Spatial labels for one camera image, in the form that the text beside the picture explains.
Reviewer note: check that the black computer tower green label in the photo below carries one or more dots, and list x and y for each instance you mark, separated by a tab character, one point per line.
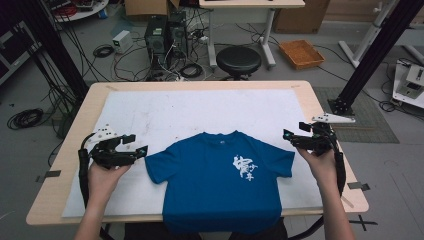
155	41

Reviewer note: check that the black metal stand beam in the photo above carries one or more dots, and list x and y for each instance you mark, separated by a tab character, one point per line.
56	50
376	50

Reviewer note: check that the orange woven basket tray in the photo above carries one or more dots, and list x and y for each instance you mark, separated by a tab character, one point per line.
301	53

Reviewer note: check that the black computer tower round fan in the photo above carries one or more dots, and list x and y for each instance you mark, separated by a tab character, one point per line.
178	35

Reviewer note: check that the cardboard box open flaps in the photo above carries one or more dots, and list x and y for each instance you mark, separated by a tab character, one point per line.
146	6

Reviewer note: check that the white desk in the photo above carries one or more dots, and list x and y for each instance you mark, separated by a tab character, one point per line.
253	3

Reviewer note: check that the large cardboard box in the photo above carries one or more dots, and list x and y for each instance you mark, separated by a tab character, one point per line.
300	15

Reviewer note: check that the grey equipment shelf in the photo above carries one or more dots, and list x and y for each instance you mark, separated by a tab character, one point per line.
15	50

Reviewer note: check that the white table mat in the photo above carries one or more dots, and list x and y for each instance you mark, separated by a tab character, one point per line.
186	110

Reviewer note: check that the round white table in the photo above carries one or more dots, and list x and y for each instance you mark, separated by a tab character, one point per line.
83	10

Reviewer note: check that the black tape cross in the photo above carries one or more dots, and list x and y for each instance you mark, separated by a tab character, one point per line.
362	222

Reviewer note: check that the person's right hand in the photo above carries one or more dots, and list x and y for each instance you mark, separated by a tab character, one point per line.
323	170

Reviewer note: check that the person's dark trousers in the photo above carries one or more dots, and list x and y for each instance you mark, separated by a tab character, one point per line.
146	233

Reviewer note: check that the grey tape strip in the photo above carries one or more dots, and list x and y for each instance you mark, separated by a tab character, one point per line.
50	175
358	186

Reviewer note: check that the white flat device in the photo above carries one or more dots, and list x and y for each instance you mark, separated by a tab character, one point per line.
411	83

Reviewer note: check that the small white box device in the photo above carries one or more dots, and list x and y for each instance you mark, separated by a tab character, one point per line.
122	41

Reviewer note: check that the white metal stand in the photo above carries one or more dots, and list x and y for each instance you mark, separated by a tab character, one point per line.
365	40

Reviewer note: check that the grey floor mat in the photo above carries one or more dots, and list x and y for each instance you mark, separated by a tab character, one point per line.
366	130

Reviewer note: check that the blue t-shirt white print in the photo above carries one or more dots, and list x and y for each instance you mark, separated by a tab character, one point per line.
206	186

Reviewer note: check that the black round stool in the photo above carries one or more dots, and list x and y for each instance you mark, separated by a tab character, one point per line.
238	60

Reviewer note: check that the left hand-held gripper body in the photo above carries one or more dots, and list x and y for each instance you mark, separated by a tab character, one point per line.
111	156

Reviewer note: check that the person's left hand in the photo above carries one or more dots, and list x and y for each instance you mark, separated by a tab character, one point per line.
101	183

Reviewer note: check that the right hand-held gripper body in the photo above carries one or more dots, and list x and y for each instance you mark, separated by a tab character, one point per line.
320	141

